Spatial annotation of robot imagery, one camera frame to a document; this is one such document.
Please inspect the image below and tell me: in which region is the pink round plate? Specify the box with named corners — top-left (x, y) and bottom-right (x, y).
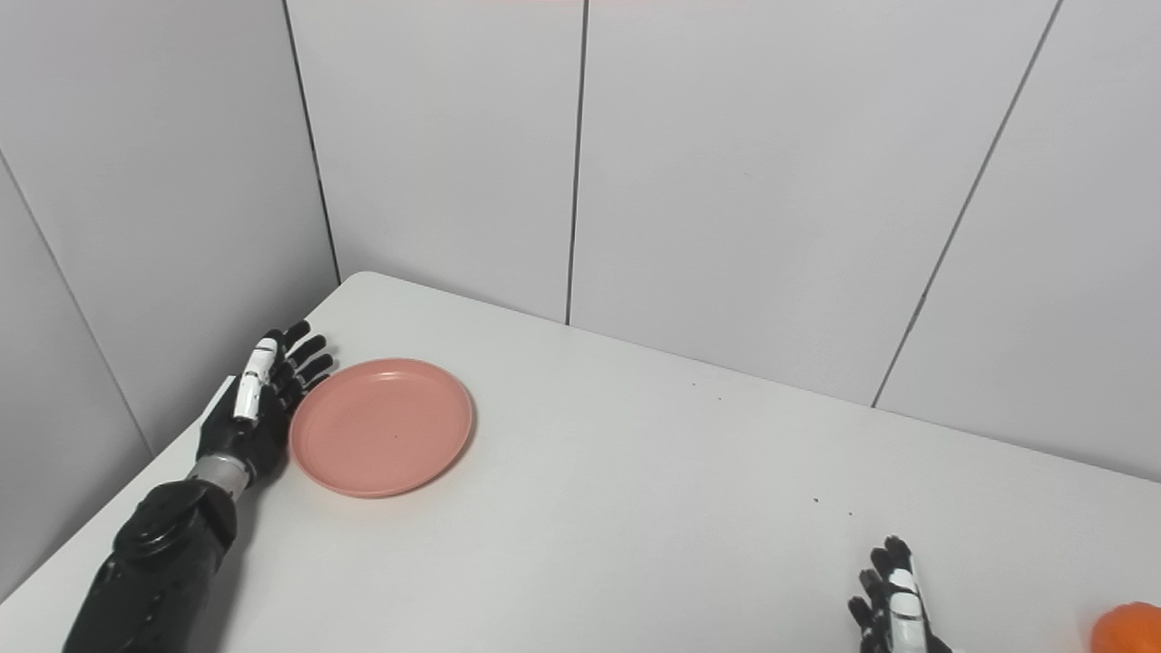
top-left (288, 358), bottom-right (475, 500)

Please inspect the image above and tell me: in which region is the orange mandarin fruit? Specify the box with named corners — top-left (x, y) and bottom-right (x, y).
top-left (1089, 600), bottom-right (1161, 653)

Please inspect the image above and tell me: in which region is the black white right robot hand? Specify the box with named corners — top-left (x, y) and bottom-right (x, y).
top-left (847, 535), bottom-right (954, 653)

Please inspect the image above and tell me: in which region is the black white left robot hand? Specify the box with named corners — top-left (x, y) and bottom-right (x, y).
top-left (196, 319), bottom-right (336, 482)

